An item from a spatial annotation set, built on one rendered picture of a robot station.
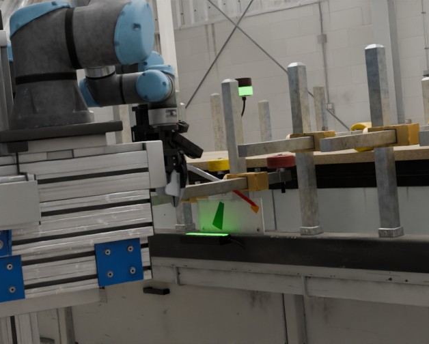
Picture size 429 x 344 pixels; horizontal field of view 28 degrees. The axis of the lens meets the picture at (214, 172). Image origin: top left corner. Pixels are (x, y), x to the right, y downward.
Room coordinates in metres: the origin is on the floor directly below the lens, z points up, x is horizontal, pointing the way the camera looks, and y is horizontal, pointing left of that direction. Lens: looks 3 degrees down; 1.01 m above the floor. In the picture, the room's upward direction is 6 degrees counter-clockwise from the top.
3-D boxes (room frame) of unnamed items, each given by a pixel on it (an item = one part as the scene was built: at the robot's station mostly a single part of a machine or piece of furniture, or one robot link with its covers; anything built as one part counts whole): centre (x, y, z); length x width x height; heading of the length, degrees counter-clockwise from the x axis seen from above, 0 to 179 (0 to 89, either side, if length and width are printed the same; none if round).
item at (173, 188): (2.19, 0.11, 0.86); 0.06 x 0.03 x 0.09; 134
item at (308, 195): (2.26, -0.24, 0.92); 0.04 x 0.04 x 0.48; 44
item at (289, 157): (2.51, -0.20, 0.85); 0.08 x 0.08 x 0.11
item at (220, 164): (2.69, -0.02, 0.85); 0.08 x 0.08 x 0.11
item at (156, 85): (2.11, 0.14, 1.12); 0.11 x 0.11 x 0.08; 85
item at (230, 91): (2.44, -0.07, 0.90); 0.04 x 0.04 x 0.48; 44
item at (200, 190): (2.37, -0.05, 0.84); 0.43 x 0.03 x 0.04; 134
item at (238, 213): (2.45, -0.03, 0.75); 0.26 x 0.01 x 0.10; 44
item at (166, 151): (2.20, 0.12, 0.97); 0.09 x 0.08 x 0.12; 134
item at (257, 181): (2.43, -0.09, 0.85); 0.14 x 0.06 x 0.05; 44
